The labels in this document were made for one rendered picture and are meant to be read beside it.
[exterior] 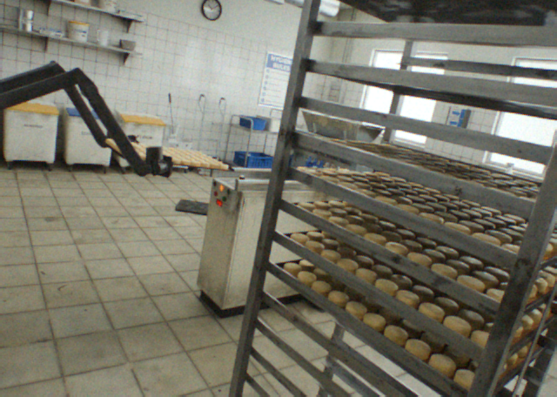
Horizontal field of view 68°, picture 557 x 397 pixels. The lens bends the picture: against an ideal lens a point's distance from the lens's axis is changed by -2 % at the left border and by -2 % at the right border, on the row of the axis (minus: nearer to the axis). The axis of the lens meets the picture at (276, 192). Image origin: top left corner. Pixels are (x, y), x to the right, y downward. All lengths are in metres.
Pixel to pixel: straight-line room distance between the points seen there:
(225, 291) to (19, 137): 3.56
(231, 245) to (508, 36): 1.99
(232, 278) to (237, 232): 0.30
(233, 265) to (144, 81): 4.22
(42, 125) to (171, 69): 2.00
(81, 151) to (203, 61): 2.27
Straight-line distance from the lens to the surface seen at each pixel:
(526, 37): 0.82
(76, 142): 5.60
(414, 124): 0.88
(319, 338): 1.08
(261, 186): 2.48
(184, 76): 6.54
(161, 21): 6.42
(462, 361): 1.01
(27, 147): 5.55
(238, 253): 2.54
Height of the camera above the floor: 1.43
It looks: 13 degrees down
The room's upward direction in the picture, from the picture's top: 11 degrees clockwise
